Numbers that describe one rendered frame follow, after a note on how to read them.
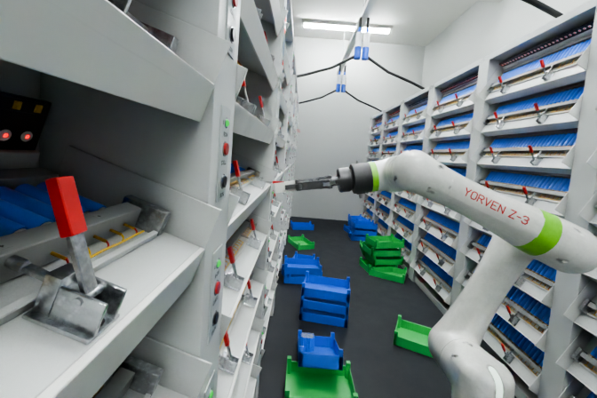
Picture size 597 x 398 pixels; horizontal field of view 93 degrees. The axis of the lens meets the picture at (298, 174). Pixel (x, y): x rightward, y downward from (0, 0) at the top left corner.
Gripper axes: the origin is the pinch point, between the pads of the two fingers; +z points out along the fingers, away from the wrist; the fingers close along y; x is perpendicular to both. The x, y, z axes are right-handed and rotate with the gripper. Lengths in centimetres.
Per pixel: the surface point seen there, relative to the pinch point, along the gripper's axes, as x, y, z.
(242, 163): 8.7, 15.6, 15.3
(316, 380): -96, 37, -1
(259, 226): -15.1, 15.7, 12.2
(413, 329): -106, 82, -63
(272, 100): 29.6, 15.9, 2.0
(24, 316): 2, -71, 10
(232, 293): -17.9, -29.5, 11.5
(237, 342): -36.3, -18.1, 15.4
